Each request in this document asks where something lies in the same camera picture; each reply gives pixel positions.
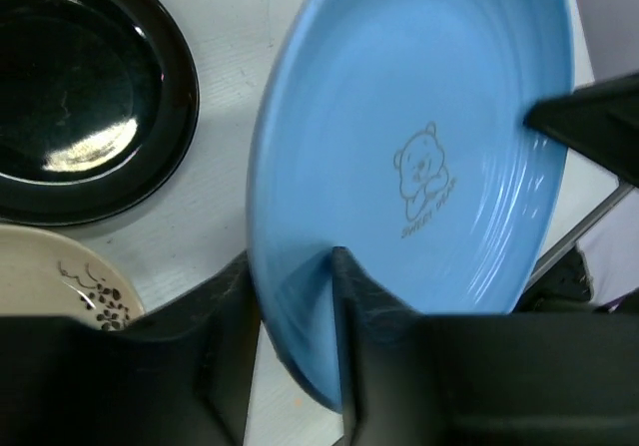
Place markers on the light blue plate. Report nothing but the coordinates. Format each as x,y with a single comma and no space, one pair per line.
395,128

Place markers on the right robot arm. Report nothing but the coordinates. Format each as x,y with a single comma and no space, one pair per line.
561,280

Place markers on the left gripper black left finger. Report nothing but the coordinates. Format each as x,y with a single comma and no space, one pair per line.
181,375

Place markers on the black glossy plate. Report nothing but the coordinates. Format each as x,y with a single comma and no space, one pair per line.
99,106

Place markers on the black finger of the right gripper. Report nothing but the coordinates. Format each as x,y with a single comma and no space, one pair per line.
600,122

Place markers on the cream plate with black patch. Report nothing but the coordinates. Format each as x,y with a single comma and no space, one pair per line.
48,274

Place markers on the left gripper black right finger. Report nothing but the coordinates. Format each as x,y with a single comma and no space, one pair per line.
562,378

